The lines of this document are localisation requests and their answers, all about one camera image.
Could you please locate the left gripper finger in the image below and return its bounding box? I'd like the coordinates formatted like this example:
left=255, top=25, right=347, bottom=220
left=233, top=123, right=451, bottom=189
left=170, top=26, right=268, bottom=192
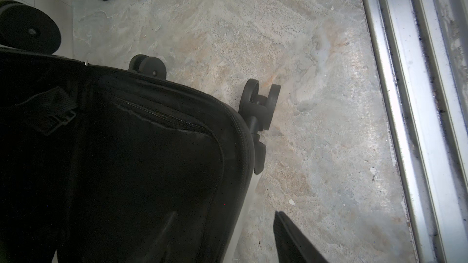
left=273, top=211, right=328, bottom=263

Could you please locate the white hard-shell suitcase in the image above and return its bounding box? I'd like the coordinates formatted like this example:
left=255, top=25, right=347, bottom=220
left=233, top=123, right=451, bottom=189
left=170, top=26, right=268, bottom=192
left=1, top=0, right=281, bottom=263

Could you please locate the aluminium mounting rail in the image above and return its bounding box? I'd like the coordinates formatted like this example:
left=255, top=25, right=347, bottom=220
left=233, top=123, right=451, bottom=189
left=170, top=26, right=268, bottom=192
left=363, top=0, right=468, bottom=263

